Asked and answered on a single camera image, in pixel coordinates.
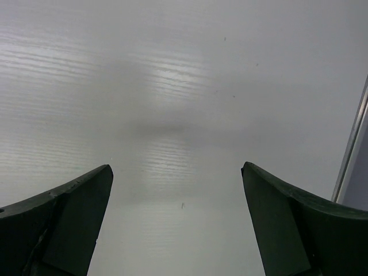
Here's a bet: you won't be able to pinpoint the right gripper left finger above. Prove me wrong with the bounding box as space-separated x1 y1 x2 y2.
1 164 113 275

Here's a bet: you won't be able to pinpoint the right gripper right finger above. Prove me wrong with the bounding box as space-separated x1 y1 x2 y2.
241 162 367 275

